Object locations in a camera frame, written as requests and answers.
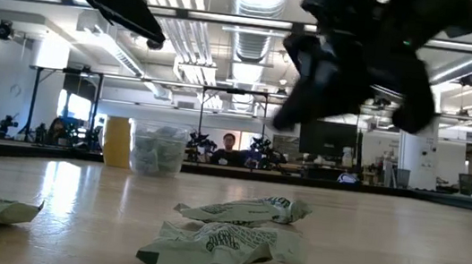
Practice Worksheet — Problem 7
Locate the white round column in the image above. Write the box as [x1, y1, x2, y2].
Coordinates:
[392, 114, 446, 192]

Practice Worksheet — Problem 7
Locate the grey waste bin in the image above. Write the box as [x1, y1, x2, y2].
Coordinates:
[393, 168, 412, 190]

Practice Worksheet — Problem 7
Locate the yellow plastic cup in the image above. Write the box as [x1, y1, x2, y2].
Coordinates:
[99, 115, 137, 170]

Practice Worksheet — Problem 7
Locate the silver ventilation duct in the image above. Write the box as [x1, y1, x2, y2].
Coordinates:
[216, 0, 292, 116]

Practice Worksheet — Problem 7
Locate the clear plastic container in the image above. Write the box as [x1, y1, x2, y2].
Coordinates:
[124, 117, 192, 182]

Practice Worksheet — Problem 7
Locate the black computer monitor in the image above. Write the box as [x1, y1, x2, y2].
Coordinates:
[296, 117, 360, 162]

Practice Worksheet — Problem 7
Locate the white bottle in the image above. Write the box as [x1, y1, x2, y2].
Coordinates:
[340, 146, 356, 169]

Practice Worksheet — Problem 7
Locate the white blue round object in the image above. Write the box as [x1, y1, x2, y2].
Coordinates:
[336, 171, 362, 187]

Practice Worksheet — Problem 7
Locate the black metal gantry frame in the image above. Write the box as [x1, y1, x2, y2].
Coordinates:
[21, 63, 106, 153]
[193, 84, 271, 171]

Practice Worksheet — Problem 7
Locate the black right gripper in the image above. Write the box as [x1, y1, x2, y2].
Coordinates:
[271, 0, 450, 148]

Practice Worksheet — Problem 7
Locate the black ceiling camera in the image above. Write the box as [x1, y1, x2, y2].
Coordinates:
[458, 69, 472, 89]
[145, 38, 166, 53]
[0, 21, 13, 42]

